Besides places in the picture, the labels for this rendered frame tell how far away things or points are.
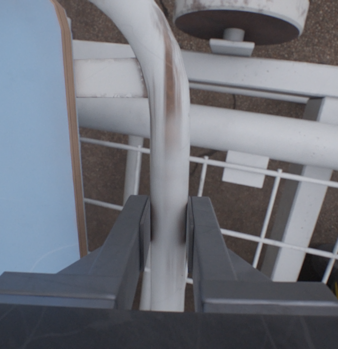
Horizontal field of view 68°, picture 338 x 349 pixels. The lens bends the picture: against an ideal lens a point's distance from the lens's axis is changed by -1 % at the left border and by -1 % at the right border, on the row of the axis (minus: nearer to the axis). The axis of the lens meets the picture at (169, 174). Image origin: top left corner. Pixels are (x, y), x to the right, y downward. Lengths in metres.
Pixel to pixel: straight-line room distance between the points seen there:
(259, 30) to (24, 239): 0.25
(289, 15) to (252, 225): 0.67
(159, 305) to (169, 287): 0.02
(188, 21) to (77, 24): 0.66
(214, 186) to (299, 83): 0.53
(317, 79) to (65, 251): 0.28
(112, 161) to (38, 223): 0.68
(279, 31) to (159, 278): 0.23
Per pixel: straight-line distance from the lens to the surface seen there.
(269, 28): 0.27
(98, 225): 0.96
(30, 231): 0.19
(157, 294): 0.17
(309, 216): 0.34
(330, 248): 0.86
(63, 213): 0.17
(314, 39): 0.79
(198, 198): 0.15
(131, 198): 0.15
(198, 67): 0.30
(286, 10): 0.24
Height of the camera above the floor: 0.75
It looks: 70 degrees down
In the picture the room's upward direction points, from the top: 138 degrees counter-clockwise
